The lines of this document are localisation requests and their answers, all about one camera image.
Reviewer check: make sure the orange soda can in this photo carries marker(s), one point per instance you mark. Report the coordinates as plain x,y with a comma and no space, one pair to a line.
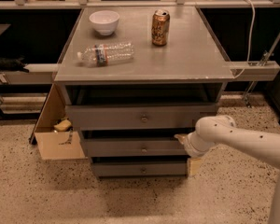
160,27

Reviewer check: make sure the black cloth on shelf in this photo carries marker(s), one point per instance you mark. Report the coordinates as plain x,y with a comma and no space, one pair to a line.
10,64

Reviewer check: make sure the grey bottom drawer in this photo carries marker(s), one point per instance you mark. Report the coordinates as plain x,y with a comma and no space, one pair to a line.
139,166

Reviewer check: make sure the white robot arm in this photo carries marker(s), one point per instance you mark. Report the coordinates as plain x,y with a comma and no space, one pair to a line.
210,131

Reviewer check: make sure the open cardboard box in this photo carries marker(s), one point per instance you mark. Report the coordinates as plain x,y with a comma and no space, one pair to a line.
53,144

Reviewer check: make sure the metal diagonal strut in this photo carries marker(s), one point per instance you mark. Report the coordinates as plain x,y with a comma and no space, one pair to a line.
262,62

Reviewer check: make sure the white ceramic bowl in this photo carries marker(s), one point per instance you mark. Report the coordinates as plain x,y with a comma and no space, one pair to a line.
104,22

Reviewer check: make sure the clear plastic water bottle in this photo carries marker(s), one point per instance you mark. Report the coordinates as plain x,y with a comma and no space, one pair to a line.
100,55

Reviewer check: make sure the yellow sponge in box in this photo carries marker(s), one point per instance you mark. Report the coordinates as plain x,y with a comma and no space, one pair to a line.
63,125

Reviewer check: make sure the metal rail beam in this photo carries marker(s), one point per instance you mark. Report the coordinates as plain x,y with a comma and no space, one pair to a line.
42,74

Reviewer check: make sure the grey drawer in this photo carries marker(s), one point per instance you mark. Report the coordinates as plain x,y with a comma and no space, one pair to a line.
127,117
139,166
131,143

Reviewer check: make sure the grey drawer cabinet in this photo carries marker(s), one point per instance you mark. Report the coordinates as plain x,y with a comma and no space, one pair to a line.
188,70

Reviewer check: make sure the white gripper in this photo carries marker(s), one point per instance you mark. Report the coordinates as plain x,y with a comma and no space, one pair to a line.
188,146

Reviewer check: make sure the grey top drawer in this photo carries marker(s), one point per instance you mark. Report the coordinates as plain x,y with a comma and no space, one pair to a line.
127,117

